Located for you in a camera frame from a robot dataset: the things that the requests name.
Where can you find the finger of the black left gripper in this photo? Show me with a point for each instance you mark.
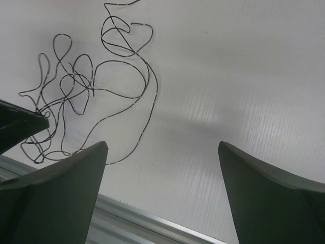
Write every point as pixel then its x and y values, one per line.
pixel 17 124

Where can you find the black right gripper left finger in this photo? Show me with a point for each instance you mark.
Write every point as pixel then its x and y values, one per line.
pixel 53 204

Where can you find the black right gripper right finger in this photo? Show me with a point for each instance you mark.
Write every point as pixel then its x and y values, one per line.
pixel 269 204

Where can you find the aluminium extrusion rail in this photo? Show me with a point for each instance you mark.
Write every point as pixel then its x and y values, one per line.
pixel 114 222

